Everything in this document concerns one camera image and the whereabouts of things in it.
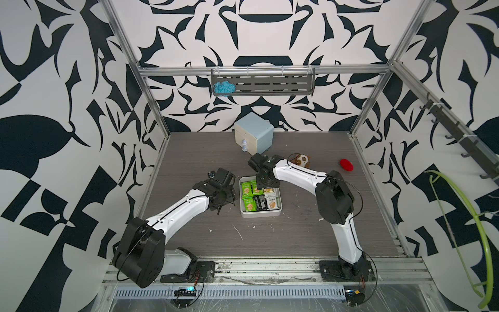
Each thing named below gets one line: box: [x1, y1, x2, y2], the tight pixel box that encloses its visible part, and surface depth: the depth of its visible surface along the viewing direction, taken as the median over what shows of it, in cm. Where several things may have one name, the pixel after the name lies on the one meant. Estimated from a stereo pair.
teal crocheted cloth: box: [213, 80, 236, 98], surface depth 93 cm
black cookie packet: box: [252, 194, 269, 212], surface depth 91 cm
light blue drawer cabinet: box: [233, 111, 275, 156], surface depth 105 cm
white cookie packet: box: [264, 192, 279, 210], surface depth 91 cm
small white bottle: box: [241, 139, 248, 153], surface depth 107 cm
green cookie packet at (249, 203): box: [241, 195, 257, 212], surface depth 91 cm
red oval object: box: [339, 158, 354, 172], surface depth 107 cm
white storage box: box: [238, 175, 283, 219], surface depth 89 cm
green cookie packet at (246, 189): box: [241, 181, 255, 197], surface depth 95 cm
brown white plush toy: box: [289, 153, 312, 169], surface depth 106 cm
